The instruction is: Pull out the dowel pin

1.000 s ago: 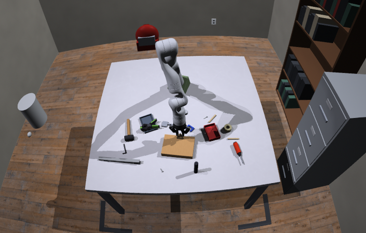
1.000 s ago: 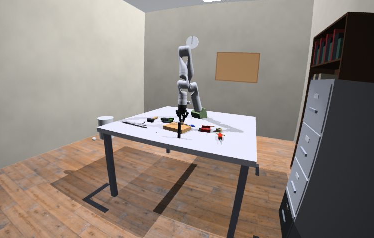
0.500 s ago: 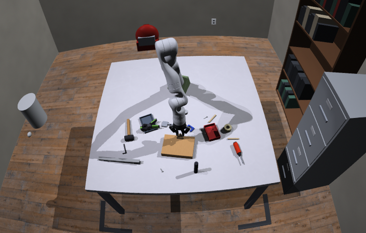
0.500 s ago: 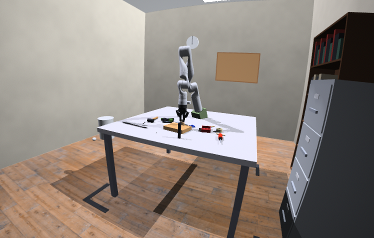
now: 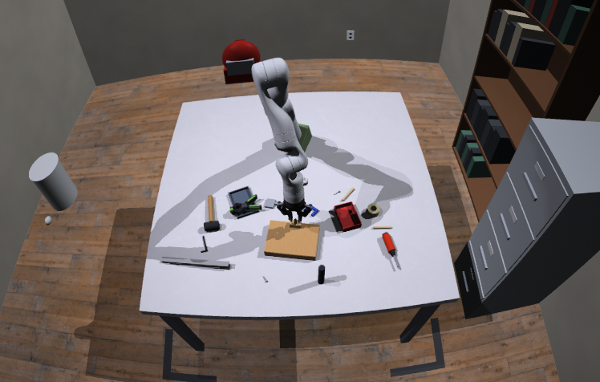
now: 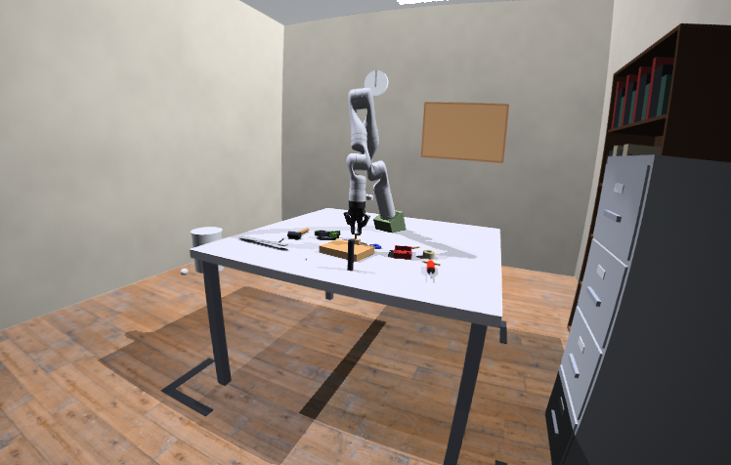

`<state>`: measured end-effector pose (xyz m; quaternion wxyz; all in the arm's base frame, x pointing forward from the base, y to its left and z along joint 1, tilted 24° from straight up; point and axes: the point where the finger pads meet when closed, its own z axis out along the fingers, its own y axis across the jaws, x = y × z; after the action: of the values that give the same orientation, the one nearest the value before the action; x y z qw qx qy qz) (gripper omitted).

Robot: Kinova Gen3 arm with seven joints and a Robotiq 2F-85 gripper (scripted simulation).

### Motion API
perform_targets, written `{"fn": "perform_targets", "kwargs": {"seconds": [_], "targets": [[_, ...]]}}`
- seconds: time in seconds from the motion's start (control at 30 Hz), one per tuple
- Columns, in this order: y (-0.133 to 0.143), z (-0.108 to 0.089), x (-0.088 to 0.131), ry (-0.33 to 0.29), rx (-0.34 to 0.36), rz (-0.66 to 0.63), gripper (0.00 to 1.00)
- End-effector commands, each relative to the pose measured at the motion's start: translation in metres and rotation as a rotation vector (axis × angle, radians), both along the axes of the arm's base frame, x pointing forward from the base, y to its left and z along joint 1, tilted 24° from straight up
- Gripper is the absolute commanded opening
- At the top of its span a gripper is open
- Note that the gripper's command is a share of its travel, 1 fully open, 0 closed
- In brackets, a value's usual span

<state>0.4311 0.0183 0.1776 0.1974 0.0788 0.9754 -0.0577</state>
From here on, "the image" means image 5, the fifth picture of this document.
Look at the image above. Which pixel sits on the grey flat bar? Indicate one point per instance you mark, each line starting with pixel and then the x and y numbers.
pixel 198 262

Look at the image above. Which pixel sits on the red open tray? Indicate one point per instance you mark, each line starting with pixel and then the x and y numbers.
pixel 347 216

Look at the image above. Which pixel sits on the black mallet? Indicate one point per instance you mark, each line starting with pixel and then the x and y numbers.
pixel 211 225

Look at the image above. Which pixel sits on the brown wooden bench board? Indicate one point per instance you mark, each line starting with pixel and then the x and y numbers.
pixel 285 242

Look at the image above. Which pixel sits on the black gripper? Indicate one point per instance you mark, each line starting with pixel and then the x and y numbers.
pixel 287 208

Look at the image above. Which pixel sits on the black cylinder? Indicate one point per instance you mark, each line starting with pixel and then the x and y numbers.
pixel 321 274

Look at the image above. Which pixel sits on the red-handled screwdriver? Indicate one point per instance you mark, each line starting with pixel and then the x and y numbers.
pixel 389 244

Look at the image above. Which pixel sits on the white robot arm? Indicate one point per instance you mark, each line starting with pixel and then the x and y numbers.
pixel 271 79

